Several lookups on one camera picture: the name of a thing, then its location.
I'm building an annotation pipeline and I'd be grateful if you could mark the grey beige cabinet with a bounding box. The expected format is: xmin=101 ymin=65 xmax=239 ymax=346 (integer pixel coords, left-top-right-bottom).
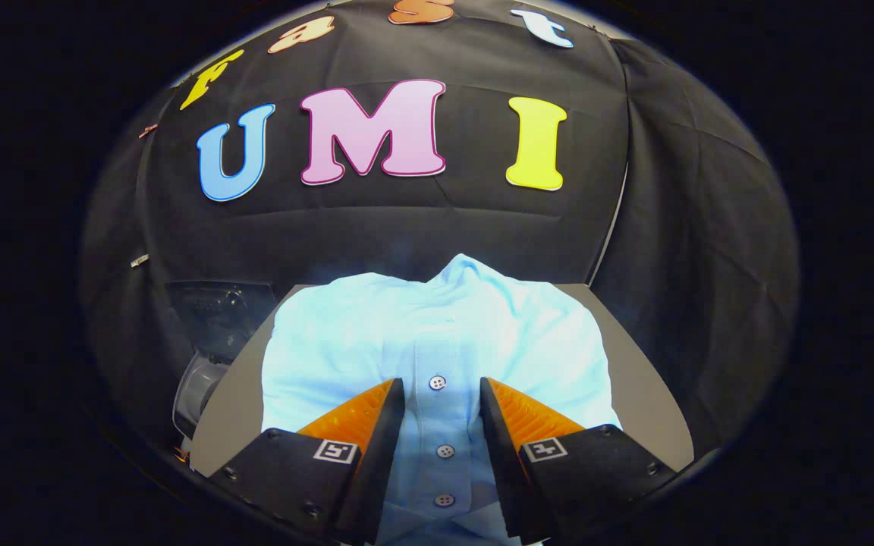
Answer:
xmin=190 ymin=283 xmax=696 ymax=477

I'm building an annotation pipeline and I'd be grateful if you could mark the black washing machine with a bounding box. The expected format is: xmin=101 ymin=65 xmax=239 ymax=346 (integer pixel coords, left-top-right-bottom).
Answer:
xmin=165 ymin=279 xmax=280 ymax=460

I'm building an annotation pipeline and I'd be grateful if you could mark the black backdrop cloth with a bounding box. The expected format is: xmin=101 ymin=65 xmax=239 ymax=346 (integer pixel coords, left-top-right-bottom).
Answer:
xmin=80 ymin=0 xmax=800 ymax=456

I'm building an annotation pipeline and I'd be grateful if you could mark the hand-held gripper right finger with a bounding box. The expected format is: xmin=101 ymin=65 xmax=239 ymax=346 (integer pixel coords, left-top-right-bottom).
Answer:
xmin=479 ymin=377 xmax=679 ymax=546

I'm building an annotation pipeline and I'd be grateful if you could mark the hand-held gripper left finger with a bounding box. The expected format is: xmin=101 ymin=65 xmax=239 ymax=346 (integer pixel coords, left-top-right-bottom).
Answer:
xmin=209 ymin=378 xmax=406 ymax=546

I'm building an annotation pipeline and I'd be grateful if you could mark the light blue button shirt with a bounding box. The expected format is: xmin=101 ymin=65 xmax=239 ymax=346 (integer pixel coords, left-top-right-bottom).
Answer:
xmin=261 ymin=253 xmax=621 ymax=546

